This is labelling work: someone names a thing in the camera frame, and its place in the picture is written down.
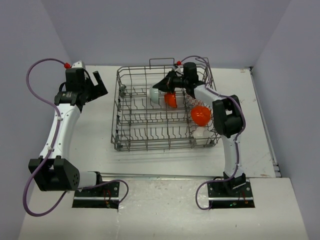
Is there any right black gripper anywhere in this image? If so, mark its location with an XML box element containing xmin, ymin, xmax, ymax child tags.
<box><xmin>153</xmin><ymin>69</ymin><xmax>189</xmax><ymax>94</ymax></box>

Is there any small orange bowl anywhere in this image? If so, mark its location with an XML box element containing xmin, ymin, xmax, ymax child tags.
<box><xmin>164</xmin><ymin>92</ymin><xmax>178</xmax><ymax>108</ymax></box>

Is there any grey wire dish rack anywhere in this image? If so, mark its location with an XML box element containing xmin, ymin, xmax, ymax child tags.
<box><xmin>111</xmin><ymin>59</ymin><xmax>220</xmax><ymax>151</ymax></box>

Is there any large orange bowl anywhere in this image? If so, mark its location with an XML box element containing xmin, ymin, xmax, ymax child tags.
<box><xmin>190</xmin><ymin>105</ymin><xmax>212</xmax><ymax>127</ymax></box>

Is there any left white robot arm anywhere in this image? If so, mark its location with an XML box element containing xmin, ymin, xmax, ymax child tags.
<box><xmin>28</xmin><ymin>68</ymin><xmax>108</xmax><ymax>197</ymax></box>

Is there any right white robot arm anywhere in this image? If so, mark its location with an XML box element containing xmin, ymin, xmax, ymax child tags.
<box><xmin>149</xmin><ymin>70</ymin><xmax>246</xmax><ymax>197</ymax></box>

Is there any red patterned white bowl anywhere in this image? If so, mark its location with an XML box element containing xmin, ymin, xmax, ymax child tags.
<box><xmin>186</xmin><ymin>94</ymin><xmax>205</xmax><ymax>107</ymax></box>

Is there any small white bowl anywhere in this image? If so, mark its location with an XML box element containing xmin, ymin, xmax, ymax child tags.
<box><xmin>193</xmin><ymin>126</ymin><xmax>211</xmax><ymax>146</ymax></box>

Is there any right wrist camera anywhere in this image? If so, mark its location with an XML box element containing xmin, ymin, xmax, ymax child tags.
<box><xmin>175</xmin><ymin>62</ymin><xmax>199</xmax><ymax>84</ymax></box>

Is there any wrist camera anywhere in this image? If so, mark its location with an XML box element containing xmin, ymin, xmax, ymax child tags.
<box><xmin>175</xmin><ymin>62</ymin><xmax>199</xmax><ymax>84</ymax></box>
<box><xmin>65</xmin><ymin>60</ymin><xmax>85</xmax><ymax>92</ymax></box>

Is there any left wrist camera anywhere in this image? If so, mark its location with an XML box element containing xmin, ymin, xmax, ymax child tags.
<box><xmin>65</xmin><ymin>60</ymin><xmax>85</xmax><ymax>92</ymax></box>

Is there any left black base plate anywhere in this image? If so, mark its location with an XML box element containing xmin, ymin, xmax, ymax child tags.
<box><xmin>74</xmin><ymin>181</ymin><xmax>120</xmax><ymax>201</ymax></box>

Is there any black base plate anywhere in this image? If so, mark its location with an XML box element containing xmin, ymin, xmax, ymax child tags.
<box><xmin>74</xmin><ymin>181</ymin><xmax>120</xmax><ymax>201</ymax></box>
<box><xmin>207</xmin><ymin>177</ymin><xmax>253</xmax><ymax>199</ymax></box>

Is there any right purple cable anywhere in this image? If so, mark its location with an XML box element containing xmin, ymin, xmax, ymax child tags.
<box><xmin>180</xmin><ymin>55</ymin><xmax>246</xmax><ymax>210</ymax></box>

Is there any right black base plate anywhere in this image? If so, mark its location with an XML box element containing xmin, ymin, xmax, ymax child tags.
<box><xmin>207</xmin><ymin>177</ymin><xmax>253</xmax><ymax>199</ymax></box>

